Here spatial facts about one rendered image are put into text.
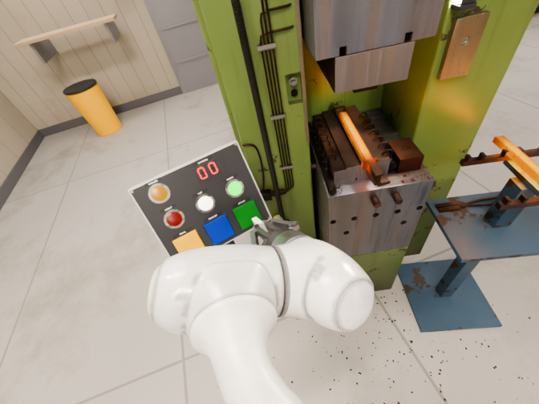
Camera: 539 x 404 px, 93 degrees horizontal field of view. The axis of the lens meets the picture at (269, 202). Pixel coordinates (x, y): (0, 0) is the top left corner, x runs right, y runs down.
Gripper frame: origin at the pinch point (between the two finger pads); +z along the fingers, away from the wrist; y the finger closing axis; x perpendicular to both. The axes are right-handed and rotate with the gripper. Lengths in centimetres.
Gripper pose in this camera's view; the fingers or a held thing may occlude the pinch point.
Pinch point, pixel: (259, 224)
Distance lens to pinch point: 70.7
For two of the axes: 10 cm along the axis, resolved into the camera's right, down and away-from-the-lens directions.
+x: -3.9, -8.7, -3.0
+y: 8.6, -4.6, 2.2
